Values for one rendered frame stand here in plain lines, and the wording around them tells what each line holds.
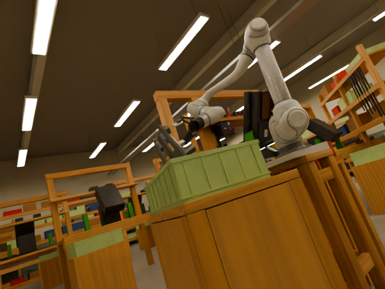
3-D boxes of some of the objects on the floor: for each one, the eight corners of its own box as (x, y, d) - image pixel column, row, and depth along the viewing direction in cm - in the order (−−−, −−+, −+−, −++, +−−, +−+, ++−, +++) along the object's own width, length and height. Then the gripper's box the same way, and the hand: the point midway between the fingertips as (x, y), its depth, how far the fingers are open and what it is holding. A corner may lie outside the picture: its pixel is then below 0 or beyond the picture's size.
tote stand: (391, 390, 82) (297, 168, 101) (274, 511, 61) (182, 203, 80) (269, 324, 143) (224, 193, 161) (188, 374, 122) (148, 217, 140)
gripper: (197, 136, 168) (173, 150, 157) (193, 103, 155) (167, 115, 144) (204, 140, 164) (180, 155, 152) (201, 106, 150) (175, 119, 139)
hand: (175, 135), depth 149 cm, fingers open, 13 cm apart
